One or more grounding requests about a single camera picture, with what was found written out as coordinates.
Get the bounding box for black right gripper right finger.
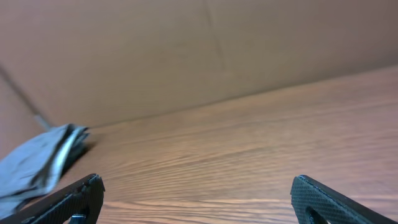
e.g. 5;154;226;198
290;175;397;224

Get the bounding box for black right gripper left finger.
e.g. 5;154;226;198
1;174;105;224

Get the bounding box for brown cardboard box wall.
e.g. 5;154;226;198
1;0;397;155

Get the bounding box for folded grey trousers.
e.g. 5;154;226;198
1;124;90;219

